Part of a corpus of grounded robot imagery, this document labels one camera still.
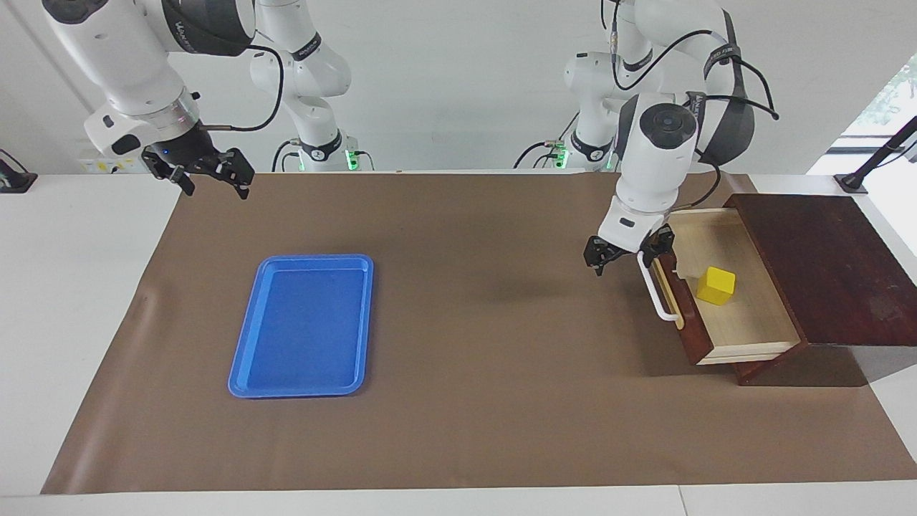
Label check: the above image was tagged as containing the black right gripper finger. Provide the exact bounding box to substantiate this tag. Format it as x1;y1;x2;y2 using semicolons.
141;147;196;196
211;148;255;200

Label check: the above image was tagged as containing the black left base cable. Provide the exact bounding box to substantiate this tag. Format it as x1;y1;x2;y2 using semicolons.
513;107;582;171

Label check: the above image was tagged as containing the yellow cube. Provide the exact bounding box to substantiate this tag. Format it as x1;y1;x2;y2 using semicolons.
697;267;736;306

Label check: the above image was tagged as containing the black right base cable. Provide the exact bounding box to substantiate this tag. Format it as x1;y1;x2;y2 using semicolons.
271;138;302;173

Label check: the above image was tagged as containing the brown table mat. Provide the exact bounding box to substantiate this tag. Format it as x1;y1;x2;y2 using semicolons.
41;171;917;495

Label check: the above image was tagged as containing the black base cable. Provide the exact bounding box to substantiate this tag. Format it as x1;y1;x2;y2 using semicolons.
271;138;302;173
513;107;582;171

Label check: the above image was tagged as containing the white wall power outlet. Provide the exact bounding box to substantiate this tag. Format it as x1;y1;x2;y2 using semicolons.
77;156;151;175

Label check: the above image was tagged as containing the blue plastic tray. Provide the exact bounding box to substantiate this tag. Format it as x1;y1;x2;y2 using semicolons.
228;254;375;399

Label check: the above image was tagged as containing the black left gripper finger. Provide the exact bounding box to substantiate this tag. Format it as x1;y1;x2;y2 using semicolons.
584;236;618;277
641;224;676;267

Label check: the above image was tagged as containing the black camera stand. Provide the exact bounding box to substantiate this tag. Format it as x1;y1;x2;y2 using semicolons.
835;115;917;195

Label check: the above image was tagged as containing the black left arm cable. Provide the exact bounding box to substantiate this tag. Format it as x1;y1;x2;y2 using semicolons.
609;0;780;209

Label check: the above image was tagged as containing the black clamp mount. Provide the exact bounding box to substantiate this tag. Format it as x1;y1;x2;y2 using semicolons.
0;149;38;194

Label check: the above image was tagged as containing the wooden drawer with white handle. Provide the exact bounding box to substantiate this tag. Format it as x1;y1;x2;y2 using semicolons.
636;208;805;366

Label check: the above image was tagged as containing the dark wooden drawer cabinet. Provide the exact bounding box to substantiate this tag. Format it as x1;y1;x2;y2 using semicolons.
722;193;917;388

